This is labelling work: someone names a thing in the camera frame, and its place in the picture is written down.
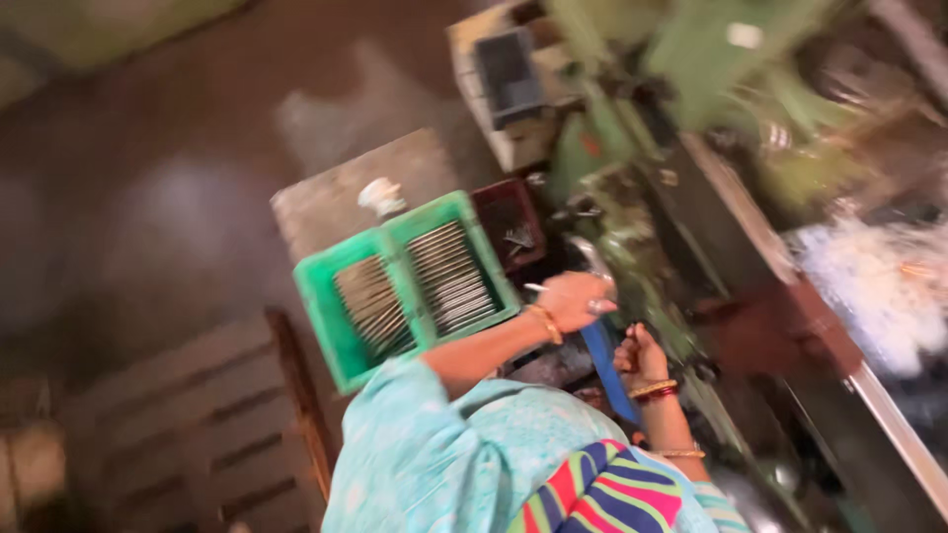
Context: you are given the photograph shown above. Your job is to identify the person's left hand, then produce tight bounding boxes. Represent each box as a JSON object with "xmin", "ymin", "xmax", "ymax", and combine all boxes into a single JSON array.
[{"xmin": 535, "ymin": 271, "xmax": 619, "ymax": 334}]

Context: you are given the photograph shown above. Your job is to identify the person's right hand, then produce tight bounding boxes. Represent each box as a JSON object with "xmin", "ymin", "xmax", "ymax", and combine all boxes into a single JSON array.
[{"xmin": 613, "ymin": 323, "xmax": 672, "ymax": 388}]

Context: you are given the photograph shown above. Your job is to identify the silver machine lever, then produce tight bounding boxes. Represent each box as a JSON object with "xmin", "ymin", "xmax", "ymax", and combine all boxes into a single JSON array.
[{"xmin": 567, "ymin": 235, "xmax": 616, "ymax": 286}]

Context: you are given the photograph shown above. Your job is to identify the gold and red bangles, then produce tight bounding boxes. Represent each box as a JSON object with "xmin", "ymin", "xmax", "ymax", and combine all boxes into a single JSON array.
[{"xmin": 628, "ymin": 379, "xmax": 679, "ymax": 405}]

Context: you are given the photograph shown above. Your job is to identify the dark red plastic tray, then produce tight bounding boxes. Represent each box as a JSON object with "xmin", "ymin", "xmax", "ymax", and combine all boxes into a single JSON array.
[{"xmin": 471, "ymin": 178, "xmax": 549, "ymax": 275}]

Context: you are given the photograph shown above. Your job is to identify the colourful striped scarf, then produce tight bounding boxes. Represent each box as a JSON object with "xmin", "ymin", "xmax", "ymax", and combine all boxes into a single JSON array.
[{"xmin": 505, "ymin": 439, "xmax": 684, "ymax": 533}]

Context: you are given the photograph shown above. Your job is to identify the pile of silver metal rods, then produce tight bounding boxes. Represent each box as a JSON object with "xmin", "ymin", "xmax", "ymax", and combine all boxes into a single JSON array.
[
  {"xmin": 333, "ymin": 255, "xmax": 417, "ymax": 358},
  {"xmin": 406, "ymin": 221, "xmax": 499, "ymax": 338}
]

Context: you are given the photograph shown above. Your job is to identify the green lathe machine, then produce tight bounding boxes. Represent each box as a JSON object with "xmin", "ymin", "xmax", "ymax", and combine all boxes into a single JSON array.
[{"xmin": 544, "ymin": 0, "xmax": 948, "ymax": 512}]

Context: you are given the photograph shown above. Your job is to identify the light blue patterned tunic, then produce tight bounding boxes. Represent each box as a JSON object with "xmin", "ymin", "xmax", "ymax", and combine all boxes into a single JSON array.
[{"xmin": 320, "ymin": 357, "xmax": 752, "ymax": 533}]

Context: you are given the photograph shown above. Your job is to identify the green plastic crate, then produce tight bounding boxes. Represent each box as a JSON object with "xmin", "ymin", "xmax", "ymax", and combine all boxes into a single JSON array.
[{"xmin": 292, "ymin": 190, "xmax": 522, "ymax": 395}]

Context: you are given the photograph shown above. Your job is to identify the beige machine cabinet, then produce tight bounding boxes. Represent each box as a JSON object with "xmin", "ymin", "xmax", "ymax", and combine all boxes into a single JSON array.
[{"xmin": 446, "ymin": 0, "xmax": 586, "ymax": 175}]

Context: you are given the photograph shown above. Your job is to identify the grey plastic bin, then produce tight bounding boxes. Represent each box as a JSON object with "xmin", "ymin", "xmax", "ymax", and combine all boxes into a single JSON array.
[{"xmin": 474, "ymin": 28, "xmax": 545, "ymax": 130}]

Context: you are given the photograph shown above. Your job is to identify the white crumpled cloth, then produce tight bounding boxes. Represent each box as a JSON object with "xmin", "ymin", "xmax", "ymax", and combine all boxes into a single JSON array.
[{"xmin": 357, "ymin": 177, "xmax": 407, "ymax": 219}]

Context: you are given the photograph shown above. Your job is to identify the heap of white metal shavings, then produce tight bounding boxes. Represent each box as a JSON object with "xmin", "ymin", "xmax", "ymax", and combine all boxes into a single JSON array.
[{"xmin": 789, "ymin": 215, "xmax": 948, "ymax": 379}]

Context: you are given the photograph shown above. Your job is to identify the grey metal side table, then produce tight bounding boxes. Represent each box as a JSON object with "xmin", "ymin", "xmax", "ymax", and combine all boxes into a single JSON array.
[{"xmin": 270, "ymin": 127, "xmax": 462, "ymax": 264}]

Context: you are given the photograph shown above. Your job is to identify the wooden slatted bench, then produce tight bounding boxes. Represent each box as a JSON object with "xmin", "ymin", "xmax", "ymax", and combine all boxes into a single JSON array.
[{"xmin": 55, "ymin": 307, "xmax": 334, "ymax": 533}]

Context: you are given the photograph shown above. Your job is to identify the blue flat strap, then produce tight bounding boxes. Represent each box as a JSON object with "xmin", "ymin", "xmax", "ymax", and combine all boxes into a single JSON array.
[{"xmin": 579, "ymin": 320, "xmax": 640, "ymax": 425}]

